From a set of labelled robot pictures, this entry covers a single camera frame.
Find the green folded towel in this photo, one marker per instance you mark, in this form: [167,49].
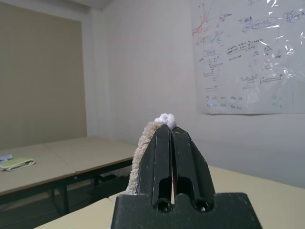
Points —
[19,163]

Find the glossy whiteboard wall sheet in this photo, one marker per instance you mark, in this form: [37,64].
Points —
[238,71]

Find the beige towel white trim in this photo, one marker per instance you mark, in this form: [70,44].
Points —
[143,143]

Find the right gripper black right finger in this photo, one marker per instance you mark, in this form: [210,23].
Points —
[190,167]

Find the light blue folded towel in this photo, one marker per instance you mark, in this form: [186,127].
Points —
[6,157]

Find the beige table black legs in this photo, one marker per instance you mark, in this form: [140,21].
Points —
[59,157]

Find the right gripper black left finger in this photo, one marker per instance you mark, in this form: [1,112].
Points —
[155,167]

